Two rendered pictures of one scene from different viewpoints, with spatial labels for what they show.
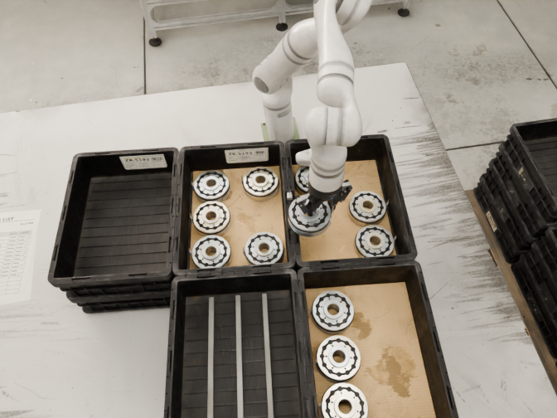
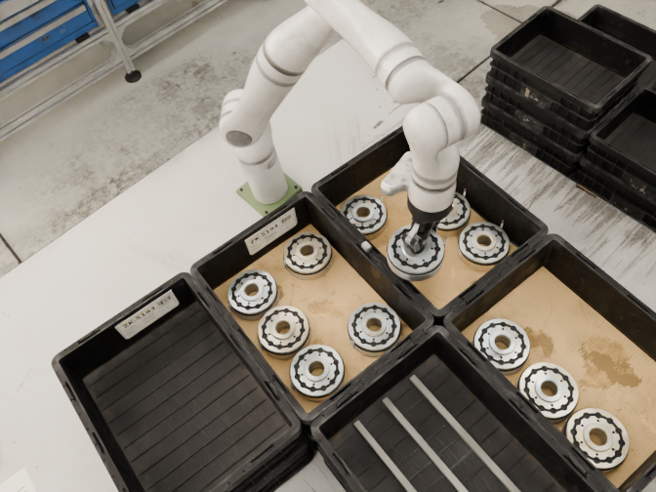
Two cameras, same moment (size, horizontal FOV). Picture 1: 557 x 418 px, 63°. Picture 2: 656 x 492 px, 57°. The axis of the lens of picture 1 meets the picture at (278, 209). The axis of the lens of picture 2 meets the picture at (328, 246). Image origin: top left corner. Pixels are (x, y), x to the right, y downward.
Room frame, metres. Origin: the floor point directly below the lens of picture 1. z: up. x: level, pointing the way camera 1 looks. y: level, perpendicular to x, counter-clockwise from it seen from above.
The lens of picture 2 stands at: (0.15, 0.32, 1.93)
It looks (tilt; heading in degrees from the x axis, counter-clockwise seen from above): 58 degrees down; 333
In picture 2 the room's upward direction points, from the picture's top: 9 degrees counter-clockwise
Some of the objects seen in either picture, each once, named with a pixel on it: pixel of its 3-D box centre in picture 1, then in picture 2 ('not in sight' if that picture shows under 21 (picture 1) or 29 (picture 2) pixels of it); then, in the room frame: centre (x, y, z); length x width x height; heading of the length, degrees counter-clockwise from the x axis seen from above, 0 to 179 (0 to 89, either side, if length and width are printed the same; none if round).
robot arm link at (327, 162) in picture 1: (326, 140); (432, 143); (0.57, -0.10, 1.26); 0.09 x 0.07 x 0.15; 83
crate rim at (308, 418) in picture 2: (233, 204); (307, 296); (0.65, 0.12, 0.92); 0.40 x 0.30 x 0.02; 2
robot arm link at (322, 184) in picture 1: (323, 162); (422, 177); (0.59, -0.10, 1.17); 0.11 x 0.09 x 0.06; 19
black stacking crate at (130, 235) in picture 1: (125, 221); (180, 402); (0.64, 0.42, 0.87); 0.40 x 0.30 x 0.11; 2
